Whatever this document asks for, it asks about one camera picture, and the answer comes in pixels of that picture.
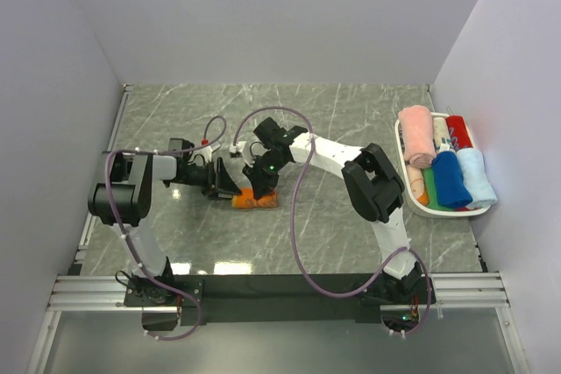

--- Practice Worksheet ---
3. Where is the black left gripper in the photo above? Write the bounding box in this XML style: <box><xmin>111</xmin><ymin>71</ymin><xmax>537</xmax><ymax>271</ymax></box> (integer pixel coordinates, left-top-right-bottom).
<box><xmin>175</xmin><ymin>157</ymin><xmax>242</xmax><ymax>201</ymax></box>

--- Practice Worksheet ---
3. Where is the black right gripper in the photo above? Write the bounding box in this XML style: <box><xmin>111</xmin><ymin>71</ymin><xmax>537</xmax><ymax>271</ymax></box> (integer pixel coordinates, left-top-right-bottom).
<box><xmin>243</xmin><ymin>153</ymin><xmax>288</xmax><ymax>201</ymax></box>

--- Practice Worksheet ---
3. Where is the grey orange giraffe towel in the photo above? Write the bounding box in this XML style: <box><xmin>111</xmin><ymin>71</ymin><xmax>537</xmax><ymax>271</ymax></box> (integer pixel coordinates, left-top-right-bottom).
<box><xmin>231</xmin><ymin>187</ymin><xmax>278</xmax><ymax>209</ymax></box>

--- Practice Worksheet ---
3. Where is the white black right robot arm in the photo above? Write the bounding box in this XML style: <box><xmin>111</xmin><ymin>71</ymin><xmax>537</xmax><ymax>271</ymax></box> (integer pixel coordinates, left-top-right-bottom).
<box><xmin>230</xmin><ymin>117</ymin><xmax>430</xmax><ymax>303</ymax></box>

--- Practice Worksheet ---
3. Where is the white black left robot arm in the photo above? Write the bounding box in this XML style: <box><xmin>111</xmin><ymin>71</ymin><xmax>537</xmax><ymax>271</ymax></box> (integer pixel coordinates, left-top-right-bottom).
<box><xmin>88</xmin><ymin>138</ymin><xmax>241</xmax><ymax>306</ymax></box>

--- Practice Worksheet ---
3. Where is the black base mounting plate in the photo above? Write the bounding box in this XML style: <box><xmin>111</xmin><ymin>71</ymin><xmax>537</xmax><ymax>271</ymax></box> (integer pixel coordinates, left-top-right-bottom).
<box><xmin>124</xmin><ymin>274</ymin><xmax>436</xmax><ymax>326</ymax></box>

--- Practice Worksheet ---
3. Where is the white towel basket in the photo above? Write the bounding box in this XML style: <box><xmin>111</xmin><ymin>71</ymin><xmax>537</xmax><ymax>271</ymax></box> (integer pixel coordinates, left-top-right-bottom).
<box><xmin>394</xmin><ymin>119</ymin><xmax>490</xmax><ymax>219</ymax></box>

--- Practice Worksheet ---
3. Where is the pink rolled towel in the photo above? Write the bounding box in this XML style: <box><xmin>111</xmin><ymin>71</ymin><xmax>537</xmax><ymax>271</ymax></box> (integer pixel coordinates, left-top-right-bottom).
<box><xmin>398</xmin><ymin>105</ymin><xmax>437</xmax><ymax>169</ymax></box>

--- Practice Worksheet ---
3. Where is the green rolled towel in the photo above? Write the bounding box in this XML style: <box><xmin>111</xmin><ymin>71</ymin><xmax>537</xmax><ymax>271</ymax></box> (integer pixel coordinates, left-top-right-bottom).
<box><xmin>422</xmin><ymin>168</ymin><xmax>451</xmax><ymax>211</ymax></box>

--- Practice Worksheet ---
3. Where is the cream patterned rolled towel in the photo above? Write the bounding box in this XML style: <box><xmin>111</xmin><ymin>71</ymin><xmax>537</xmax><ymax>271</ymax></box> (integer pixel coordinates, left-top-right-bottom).
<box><xmin>433</xmin><ymin>117</ymin><xmax>454</xmax><ymax>154</ymax></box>

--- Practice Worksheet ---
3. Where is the dark blue rolled towel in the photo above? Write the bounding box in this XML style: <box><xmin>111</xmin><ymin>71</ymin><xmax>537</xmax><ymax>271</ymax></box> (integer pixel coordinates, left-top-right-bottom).
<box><xmin>431</xmin><ymin>151</ymin><xmax>472</xmax><ymax>209</ymax></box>

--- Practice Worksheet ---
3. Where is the red rolled towel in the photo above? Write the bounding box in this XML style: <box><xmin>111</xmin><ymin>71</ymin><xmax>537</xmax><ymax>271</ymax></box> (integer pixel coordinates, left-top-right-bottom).
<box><xmin>445</xmin><ymin>115</ymin><xmax>473</xmax><ymax>152</ymax></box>

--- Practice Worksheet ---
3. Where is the light blue rolled towel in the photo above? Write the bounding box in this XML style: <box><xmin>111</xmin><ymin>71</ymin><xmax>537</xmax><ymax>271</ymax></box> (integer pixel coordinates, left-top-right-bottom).
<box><xmin>457</xmin><ymin>148</ymin><xmax>498</xmax><ymax>210</ymax></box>

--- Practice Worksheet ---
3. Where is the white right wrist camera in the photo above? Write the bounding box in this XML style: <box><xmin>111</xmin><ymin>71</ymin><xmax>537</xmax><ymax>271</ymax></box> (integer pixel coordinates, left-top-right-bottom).
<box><xmin>229</xmin><ymin>141</ymin><xmax>247</xmax><ymax>159</ymax></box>

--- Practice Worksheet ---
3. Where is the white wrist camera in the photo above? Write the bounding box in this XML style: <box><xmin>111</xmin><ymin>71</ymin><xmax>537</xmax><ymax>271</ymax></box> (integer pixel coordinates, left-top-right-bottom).
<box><xmin>229</xmin><ymin>141</ymin><xmax>247</xmax><ymax>159</ymax></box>
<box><xmin>192</xmin><ymin>139</ymin><xmax>221</xmax><ymax>166</ymax></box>

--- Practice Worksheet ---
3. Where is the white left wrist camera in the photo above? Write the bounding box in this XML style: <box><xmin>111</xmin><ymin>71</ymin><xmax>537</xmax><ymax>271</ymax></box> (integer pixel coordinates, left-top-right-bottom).
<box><xmin>192</xmin><ymin>139</ymin><xmax>221</xmax><ymax>166</ymax></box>

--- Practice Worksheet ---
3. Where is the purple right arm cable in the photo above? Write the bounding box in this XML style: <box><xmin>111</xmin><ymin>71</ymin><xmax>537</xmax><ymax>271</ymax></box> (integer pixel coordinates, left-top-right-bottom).
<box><xmin>234</xmin><ymin>105</ymin><xmax>433</xmax><ymax>340</ymax></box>

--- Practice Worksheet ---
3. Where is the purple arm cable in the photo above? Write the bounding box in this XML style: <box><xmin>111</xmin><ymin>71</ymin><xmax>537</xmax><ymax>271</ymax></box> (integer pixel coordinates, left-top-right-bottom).
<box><xmin>104</xmin><ymin>116</ymin><xmax>228</xmax><ymax>341</ymax></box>
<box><xmin>234</xmin><ymin>105</ymin><xmax>433</xmax><ymax>340</ymax></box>

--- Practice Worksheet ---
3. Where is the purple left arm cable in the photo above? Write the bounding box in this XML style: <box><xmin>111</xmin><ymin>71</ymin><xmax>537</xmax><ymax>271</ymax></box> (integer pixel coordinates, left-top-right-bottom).
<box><xmin>104</xmin><ymin>116</ymin><xmax>228</xmax><ymax>341</ymax></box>

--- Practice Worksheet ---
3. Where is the aluminium frame rail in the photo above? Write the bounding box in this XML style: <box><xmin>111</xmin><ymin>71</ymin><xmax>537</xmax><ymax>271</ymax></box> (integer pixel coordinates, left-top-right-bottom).
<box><xmin>26</xmin><ymin>272</ymin><xmax>530</xmax><ymax>373</ymax></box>

